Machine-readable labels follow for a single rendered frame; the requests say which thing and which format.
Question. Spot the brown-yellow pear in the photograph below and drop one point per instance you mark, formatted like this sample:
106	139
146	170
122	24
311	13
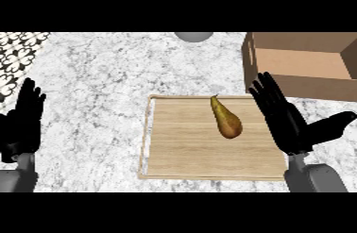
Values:
228	122

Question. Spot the pale wooden tray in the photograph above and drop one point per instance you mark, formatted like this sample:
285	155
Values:
205	148

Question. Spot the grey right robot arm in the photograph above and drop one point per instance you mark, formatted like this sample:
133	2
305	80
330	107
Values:
312	177

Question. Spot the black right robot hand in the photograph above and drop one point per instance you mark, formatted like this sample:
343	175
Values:
284	123

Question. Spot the grey round object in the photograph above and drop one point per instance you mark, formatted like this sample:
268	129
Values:
195	36

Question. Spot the black-and-white patterned panel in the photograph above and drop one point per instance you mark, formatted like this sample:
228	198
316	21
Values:
17	57

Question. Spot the brown cardboard box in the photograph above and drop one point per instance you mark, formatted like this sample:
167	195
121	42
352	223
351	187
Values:
303	67

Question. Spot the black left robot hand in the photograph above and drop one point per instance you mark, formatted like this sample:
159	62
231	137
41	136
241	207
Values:
25	123

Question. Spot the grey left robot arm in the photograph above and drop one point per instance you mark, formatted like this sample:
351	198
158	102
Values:
19	174

